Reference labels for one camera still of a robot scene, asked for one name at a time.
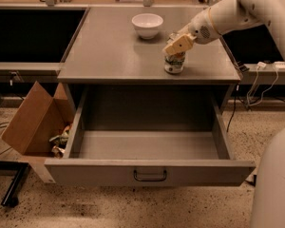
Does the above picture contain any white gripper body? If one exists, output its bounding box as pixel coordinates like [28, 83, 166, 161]
[180, 9, 220, 45]

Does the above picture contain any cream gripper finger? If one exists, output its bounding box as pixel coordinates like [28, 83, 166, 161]
[162, 33, 196, 56]
[166, 32, 180, 44]

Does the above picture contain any green white 7up can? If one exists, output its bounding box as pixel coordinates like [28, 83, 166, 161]
[164, 52, 186, 74]

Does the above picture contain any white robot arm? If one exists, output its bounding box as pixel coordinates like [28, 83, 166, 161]
[162, 0, 285, 74]

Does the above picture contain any open grey top drawer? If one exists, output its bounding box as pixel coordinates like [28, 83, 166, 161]
[45, 85, 256, 186]

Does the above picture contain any white ceramic bowl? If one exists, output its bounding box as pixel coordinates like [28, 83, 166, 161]
[132, 13, 163, 39]

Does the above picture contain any grey metal cabinet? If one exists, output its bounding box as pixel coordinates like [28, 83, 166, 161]
[57, 6, 242, 116]

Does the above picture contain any white power strip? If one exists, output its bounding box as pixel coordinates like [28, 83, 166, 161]
[274, 61, 285, 70]

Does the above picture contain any crumpled trash in box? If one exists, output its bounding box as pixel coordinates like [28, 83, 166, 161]
[49, 124, 72, 158]

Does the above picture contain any brown cardboard box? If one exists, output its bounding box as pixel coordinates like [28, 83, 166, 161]
[1, 82, 75, 157]

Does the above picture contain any black floor stand leg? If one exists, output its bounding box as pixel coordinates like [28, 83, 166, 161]
[0, 161, 29, 208]

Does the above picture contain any black drawer handle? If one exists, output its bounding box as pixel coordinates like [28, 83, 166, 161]
[133, 170, 167, 182]

